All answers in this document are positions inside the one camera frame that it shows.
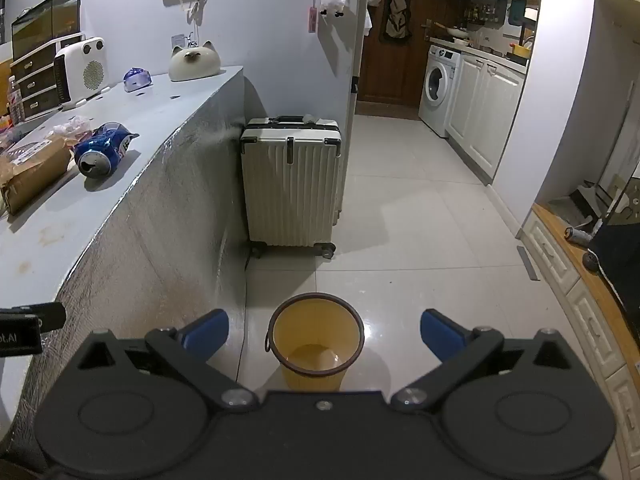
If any yellow plastic trash bin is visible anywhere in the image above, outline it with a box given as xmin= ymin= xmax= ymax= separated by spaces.
xmin=265 ymin=292 xmax=364 ymax=391

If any white fan heater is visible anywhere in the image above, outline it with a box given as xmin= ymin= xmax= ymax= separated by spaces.
xmin=54 ymin=37 xmax=110 ymax=111

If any cream hard-shell suitcase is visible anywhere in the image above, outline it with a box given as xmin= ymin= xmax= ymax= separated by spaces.
xmin=240 ymin=116 xmax=345 ymax=260

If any brown cardboard package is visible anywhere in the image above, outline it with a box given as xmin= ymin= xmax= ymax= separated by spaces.
xmin=0 ymin=132 xmax=76 ymax=216

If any white kitchen cabinet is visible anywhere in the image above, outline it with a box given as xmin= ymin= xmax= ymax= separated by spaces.
xmin=445 ymin=52 xmax=526 ymax=186

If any red label water bottle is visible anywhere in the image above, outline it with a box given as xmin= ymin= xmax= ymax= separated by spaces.
xmin=6 ymin=76 xmax=25 ymax=125

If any white drawer organiser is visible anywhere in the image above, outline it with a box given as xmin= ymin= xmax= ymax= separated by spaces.
xmin=10 ymin=32 xmax=86 ymax=122

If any glass tank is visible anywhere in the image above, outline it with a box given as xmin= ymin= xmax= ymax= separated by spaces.
xmin=11 ymin=0 xmax=82 ymax=61

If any black cloth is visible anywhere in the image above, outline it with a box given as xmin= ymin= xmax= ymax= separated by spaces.
xmin=585 ymin=205 xmax=640 ymax=311

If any brown wooden door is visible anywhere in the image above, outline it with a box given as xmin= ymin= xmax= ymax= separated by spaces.
xmin=357 ymin=0 xmax=441 ymax=108

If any crushed blue drink can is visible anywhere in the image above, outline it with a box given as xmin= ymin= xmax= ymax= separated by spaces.
xmin=74 ymin=122 xmax=140 ymax=179

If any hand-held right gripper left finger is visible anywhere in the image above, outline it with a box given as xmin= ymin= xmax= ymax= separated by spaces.
xmin=75 ymin=308 xmax=260 ymax=411

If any black floor cable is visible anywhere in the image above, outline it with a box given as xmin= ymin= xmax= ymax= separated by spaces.
xmin=235 ymin=245 xmax=253 ymax=381

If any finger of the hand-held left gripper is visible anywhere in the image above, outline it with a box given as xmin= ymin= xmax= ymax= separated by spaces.
xmin=0 ymin=302 xmax=67 ymax=332

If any white low drawer cabinet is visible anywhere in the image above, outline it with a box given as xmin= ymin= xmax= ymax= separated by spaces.
xmin=520 ymin=202 xmax=640 ymax=461

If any blue and white plastic packet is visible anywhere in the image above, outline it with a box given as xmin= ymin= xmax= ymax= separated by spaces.
xmin=122 ymin=66 xmax=153 ymax=93

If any white cat-shaped ornament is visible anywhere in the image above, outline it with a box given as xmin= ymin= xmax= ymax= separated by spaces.
xmin=168 ymin=41 xmax=223 ymax=82

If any white washing machine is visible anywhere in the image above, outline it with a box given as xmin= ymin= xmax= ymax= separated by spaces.
xmin=418 ymin=45 xmax=462 ymax=138

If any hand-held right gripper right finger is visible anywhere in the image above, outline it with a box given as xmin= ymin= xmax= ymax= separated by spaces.
xmin=390 ymin=308 xmax=576 ymax=411

